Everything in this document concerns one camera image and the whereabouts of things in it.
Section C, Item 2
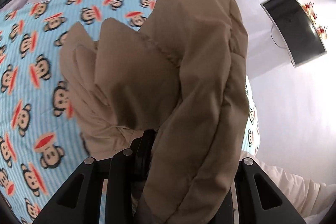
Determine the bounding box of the tan puffer jacket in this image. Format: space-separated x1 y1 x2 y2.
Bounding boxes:
59 0 249 223

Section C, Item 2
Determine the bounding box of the monkey print striped blanket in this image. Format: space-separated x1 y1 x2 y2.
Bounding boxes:
0 0 262 224

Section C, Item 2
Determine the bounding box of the wall mounted flat television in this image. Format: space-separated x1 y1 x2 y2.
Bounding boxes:
261 0 327 67

